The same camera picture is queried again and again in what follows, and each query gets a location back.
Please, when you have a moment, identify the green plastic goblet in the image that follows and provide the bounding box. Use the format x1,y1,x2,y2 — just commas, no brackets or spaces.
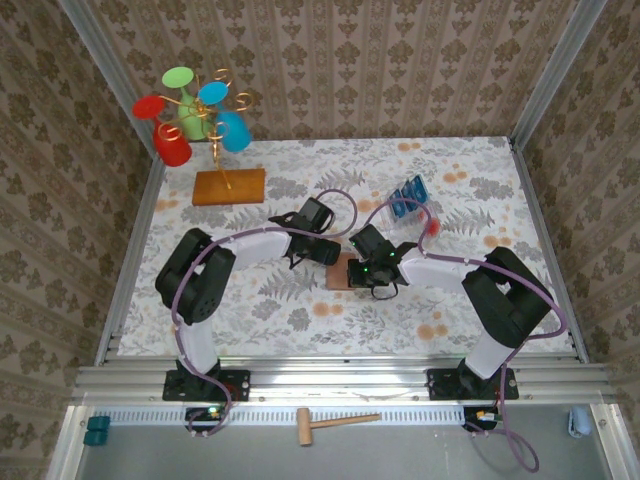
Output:
160,66,214,141

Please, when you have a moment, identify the aluminium frame beam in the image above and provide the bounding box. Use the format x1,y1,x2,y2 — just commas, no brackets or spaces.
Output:
72,355,617,405

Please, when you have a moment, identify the purple cable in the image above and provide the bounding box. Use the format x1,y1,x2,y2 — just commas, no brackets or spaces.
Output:
169,188,359,440
363,198,569,474

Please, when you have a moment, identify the small circuit board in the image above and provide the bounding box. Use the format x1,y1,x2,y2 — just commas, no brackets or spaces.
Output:
185,405,227,426
463,405,501,432

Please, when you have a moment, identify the wooden mallet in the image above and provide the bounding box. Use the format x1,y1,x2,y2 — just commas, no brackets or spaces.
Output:
296,407,382,448

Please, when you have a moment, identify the gold wire rack wooden base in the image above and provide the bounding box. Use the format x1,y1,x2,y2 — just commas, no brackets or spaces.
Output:
158,67,267,207

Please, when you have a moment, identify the blue plastic goblet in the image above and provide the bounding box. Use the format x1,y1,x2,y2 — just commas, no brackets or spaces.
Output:
197,82,253,154

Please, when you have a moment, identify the red plastic goblet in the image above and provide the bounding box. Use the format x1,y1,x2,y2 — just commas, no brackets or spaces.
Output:
132,95,194,168

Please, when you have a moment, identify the pink leather card holder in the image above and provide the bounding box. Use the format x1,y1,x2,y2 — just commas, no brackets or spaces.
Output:
324,251,362,292

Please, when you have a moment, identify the slotted grey cable duct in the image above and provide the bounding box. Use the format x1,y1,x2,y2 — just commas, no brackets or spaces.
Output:
92,407,469,427

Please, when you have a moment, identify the aluminium table side rail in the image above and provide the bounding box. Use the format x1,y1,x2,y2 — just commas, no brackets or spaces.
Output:
94,157,169,365
507,137,591,364

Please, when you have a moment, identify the light blue roll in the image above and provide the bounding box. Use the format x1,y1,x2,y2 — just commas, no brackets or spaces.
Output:
568,405,591,440

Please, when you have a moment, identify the aluminium frame post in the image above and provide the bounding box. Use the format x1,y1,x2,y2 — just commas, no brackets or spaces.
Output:
508,0,609,149
56,0,166,169

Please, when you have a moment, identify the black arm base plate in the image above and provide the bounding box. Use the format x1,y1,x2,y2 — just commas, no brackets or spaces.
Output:
163,368,251,402
427,367,520,401

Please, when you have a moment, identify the floral patterned tablecloth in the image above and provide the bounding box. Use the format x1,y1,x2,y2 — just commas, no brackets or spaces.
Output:
119,135,574,359

